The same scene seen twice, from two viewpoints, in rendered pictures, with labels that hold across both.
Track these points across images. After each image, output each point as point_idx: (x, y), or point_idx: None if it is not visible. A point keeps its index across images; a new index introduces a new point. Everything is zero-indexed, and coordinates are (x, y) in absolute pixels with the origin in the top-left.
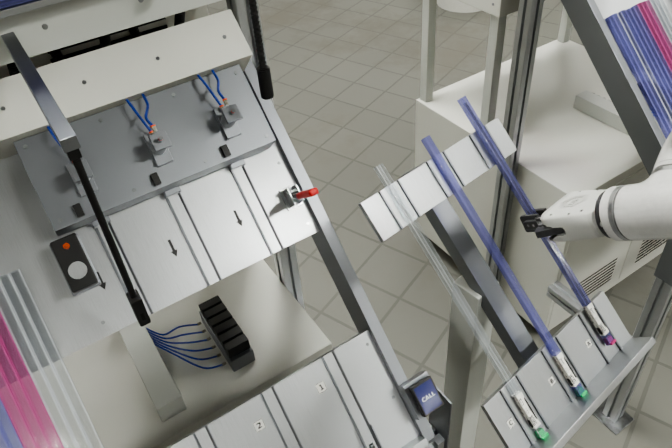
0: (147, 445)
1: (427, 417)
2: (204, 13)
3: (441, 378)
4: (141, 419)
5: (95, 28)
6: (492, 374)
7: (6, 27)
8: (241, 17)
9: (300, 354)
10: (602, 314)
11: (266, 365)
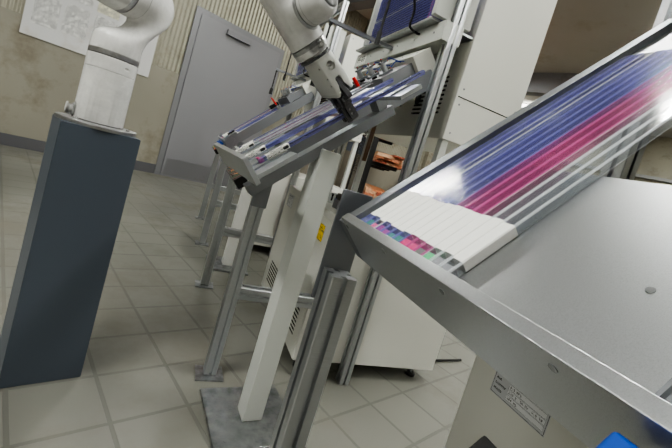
0: None
1: (317, 438)
2: (460, 78)
3: None
4: None
5: (403, 48)
6: None
7: (393, 45)
8: (437, 57)
9: (333, 211)
10: (280, 157)
11: (331, 208)
